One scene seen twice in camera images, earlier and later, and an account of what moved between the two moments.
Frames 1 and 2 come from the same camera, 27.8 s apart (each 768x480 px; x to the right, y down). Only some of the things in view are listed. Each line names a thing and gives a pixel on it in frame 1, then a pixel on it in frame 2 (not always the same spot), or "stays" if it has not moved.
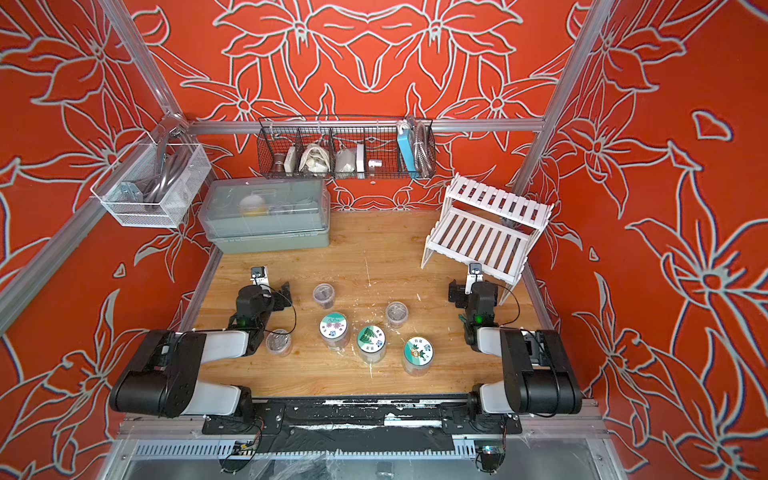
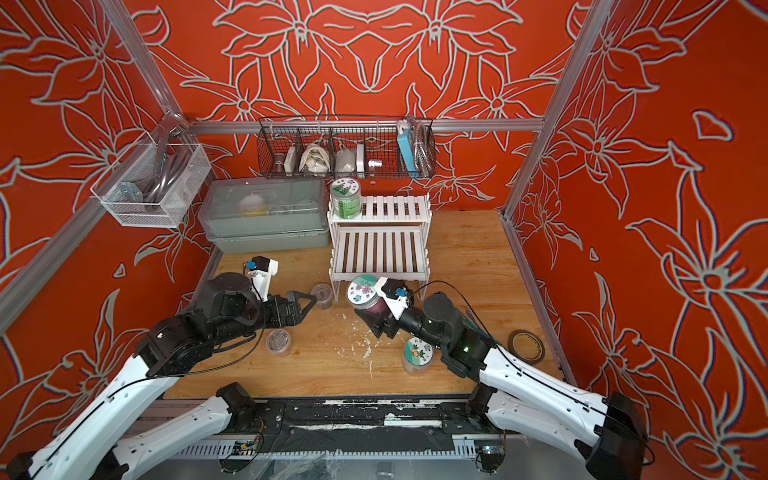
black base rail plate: x=365 y=415 stays
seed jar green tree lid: x=371 y=345 to x=346 y=198
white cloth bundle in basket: x=315 y=159 stays
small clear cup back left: x=324 y=294 stays
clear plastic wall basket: x=151 y=187 stays
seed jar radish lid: x=417 y=355 stays
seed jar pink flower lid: x=333 y=330 to x=362 y=295
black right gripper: x=458 y=290 to x=378 y=327
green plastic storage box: x=252 y=214 stays
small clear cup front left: x=278 y=342 stays
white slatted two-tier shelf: x=490 y=226 to x=389 y=240
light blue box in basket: x=407 y=152 stays
